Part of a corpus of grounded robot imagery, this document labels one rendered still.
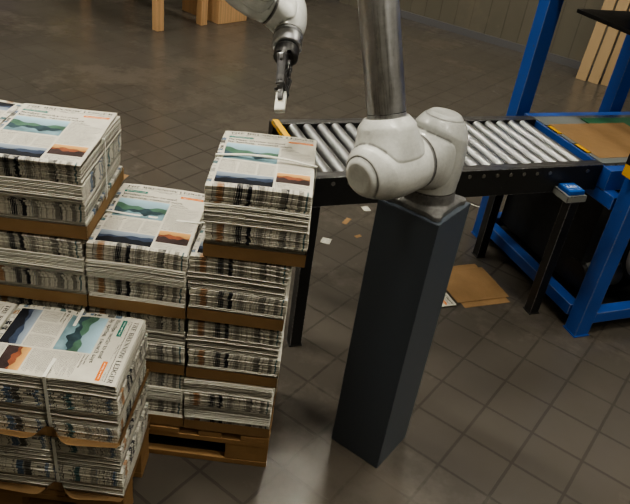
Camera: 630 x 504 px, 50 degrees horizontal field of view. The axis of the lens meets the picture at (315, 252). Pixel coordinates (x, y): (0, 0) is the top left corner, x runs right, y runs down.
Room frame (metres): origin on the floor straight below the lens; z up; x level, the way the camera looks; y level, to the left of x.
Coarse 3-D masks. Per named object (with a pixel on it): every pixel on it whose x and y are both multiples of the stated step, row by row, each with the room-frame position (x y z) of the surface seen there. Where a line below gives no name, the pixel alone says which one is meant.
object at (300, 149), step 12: (228, 132) 1.91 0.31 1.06; (240, 132) 1.91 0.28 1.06; (228, 144) 1.81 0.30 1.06; (240, 144) 1.82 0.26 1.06; (252, 144) 1.83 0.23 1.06; (264, 144) 1.84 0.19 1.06; (276, 144) 1.85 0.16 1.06; (288, 144) 1.87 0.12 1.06; (300, 144) 1.88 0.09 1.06; (312, 144) 1.89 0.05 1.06; (276, 156) 1.78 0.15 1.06; (288, 156) 1.79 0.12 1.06; (300, 156) 1.80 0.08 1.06; (312, 156) 1.81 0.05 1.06
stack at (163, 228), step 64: (128, 192) 1.85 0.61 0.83; (192, 192) 1.91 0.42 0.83; (0, 256) 1.53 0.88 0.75; (64, 256) 1.54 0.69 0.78; (128, 256) 1.55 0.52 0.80; (192, 256) 1.55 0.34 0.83; (192, 320) 1.55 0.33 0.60; (192, 384) 1.54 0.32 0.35; (192, 448) 1.57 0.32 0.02; (256, 448) 1.55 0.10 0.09
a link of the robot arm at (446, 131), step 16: (432, 112) 1.73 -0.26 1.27; (448, 112) 1.76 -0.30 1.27; (432, 128) 1.68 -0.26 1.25; (448, 128) 1.69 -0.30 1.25; (464, 128) 1.72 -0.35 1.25; (432, 144) 1.65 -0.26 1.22; (448, 144) 1.67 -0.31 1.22; (464, 144) 1.70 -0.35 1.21; (448, 160) 1.66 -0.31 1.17; (464, 160) 1.72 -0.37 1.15; (448, 176) 1.67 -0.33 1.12; (432, 192) 1.68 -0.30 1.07; (448, 192) 1.69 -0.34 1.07
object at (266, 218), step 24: (216, 168) 1.65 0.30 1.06; (240, 168) 1.67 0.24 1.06; (264, 168) 1.69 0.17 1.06; (288, 168) 1.71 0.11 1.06; (216, 192) 1.55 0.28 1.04; (240, 192) 1.56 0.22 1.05; (264, 192) 1.56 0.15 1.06; (288, 192) 1.56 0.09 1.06; (312, 192) 1.59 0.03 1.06; (216, 216) 1.55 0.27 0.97; (240, 216) 1.55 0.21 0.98; (264, 216) 1.55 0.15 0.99; (288, 216) 1.56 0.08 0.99; (216, 240) 1.55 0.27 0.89; (240, 240) 1.55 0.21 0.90; (264, 240) 1.55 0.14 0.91; (288, 240) 1.55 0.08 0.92
